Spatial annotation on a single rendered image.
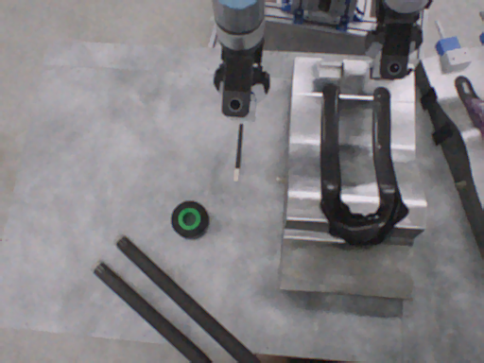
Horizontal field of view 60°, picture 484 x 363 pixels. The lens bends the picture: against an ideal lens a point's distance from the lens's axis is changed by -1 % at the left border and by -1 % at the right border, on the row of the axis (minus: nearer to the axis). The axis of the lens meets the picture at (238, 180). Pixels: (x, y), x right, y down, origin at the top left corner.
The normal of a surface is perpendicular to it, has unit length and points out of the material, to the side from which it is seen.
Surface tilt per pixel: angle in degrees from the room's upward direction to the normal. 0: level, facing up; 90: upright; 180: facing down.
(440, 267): 0
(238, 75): 29
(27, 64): 0
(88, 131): 0
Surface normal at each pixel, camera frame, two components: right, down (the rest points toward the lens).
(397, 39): -0.22, 0.39
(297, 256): -0.04, -0.27
